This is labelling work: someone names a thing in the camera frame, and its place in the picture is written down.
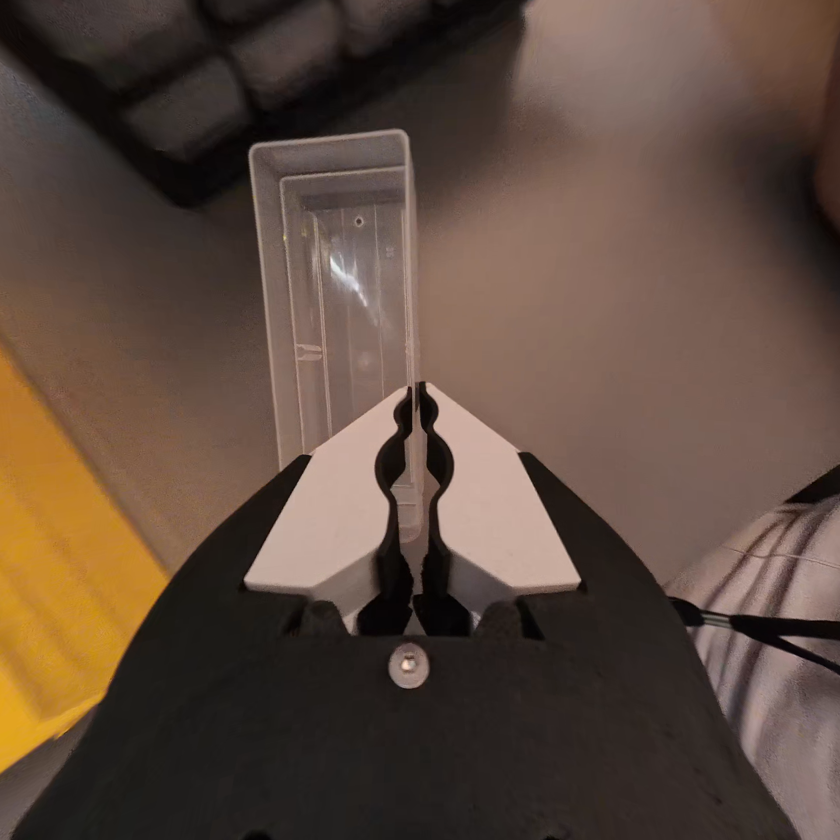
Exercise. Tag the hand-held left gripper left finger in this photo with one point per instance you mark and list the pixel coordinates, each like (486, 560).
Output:
(315, 525)

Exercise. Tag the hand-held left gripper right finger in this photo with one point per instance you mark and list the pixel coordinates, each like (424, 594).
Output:
(505, 525)

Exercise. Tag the clear plastic drawer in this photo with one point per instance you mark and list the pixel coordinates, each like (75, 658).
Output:
(341, 295)

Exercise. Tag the yellow plastic bin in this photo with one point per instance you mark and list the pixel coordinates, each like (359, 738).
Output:
(59, 558)

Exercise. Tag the black drawer cabinet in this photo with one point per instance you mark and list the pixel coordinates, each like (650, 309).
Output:
(164, 177)

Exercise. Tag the grid of translucent drawers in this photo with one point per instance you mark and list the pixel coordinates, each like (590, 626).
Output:
(197, 79)

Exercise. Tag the person's white shirt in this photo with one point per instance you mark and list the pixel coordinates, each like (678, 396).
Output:
(787, 735)

